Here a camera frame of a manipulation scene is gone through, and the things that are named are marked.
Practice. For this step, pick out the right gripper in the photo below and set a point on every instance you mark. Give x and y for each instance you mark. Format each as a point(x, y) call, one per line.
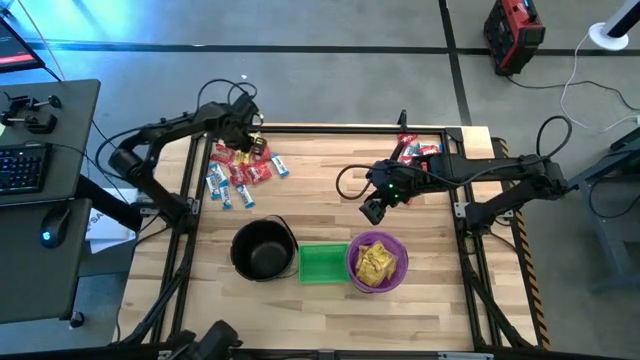
point(395, 177)

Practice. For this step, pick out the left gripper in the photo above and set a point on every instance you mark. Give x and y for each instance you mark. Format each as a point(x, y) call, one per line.
point(240, 117)

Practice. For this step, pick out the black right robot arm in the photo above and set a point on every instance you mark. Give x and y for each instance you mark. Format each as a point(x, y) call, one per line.
point(480, 167)

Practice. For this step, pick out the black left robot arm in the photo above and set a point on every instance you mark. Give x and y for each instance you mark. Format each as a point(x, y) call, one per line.
point(165, 129)

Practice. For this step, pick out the purple halloween bucket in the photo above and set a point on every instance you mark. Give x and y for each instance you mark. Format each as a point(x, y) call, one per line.
point(398, 246)

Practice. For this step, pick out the black halloween bucket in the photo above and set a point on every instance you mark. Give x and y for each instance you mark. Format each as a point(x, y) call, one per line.
point(262, 250)

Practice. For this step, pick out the green plastic basket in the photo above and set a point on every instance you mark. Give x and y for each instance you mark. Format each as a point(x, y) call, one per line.
point(322, 264)

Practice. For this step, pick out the white cardboard box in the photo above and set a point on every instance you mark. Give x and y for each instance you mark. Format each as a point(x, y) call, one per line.
point(105, 232)

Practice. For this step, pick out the yellow black hazard tape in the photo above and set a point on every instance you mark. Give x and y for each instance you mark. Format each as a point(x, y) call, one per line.
point(536, 300)

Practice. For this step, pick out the black desk top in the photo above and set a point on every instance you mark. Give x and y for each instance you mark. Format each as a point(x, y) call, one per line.
point(30, 285)
point(75, 115)

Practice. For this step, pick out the black bulky device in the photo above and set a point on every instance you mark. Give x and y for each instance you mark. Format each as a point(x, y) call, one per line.
point(217, 340)

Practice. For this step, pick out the black computer mouse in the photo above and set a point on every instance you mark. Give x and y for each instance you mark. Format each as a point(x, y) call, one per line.
point(57, 225)

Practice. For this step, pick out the black C-clamp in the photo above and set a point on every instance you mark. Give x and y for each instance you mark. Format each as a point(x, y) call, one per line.
point(35, 122)
point(30, 102)

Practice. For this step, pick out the red black tool box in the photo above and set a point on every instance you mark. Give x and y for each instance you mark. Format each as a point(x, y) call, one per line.
point(515, 30)

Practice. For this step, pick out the grey metal stand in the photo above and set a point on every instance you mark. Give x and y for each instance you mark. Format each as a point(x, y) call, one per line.
point(607, 240)

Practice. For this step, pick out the black backlit keyboard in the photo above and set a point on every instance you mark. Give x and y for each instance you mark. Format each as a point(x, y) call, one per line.
point(22, 167)

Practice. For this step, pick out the black round knob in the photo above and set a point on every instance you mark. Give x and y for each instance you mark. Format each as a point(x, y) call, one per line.
point(76, 319)

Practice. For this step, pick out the computer monitor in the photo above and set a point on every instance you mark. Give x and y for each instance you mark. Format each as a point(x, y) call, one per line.
point(15, 50)

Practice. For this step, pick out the white floor stand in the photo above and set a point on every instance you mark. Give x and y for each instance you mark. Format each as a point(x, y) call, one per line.
point(597, 37)

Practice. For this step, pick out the black aluminium table frame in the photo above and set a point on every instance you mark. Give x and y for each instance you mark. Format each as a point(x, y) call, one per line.
point(325, 131)

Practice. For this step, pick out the black frame clamp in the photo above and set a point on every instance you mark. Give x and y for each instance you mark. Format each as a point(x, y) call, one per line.
point(402, 118)

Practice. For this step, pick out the silver metal bracket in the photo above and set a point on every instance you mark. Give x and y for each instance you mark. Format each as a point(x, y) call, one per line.
point(465, 356)

